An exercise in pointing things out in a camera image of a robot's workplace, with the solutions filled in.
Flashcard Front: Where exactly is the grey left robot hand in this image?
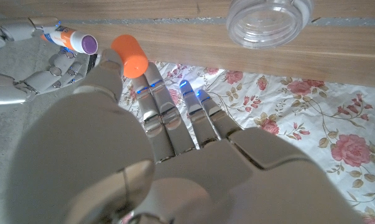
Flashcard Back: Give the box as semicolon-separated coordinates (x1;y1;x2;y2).
5;48;365;224

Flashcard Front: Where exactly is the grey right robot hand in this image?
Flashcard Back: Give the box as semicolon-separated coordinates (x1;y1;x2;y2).
0;16;98;106

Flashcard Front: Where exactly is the orange white glue stick body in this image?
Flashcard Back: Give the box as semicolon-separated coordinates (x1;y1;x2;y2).
40;25;99;55

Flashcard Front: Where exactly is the orange capped glue stick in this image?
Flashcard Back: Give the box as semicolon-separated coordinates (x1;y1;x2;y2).
110;34;149;79

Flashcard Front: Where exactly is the clear glass cup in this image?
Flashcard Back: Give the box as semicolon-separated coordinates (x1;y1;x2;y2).
226;0;315;50

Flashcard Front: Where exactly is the floral print curtain backdrop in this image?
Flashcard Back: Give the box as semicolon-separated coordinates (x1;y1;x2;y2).
118;60;375;224

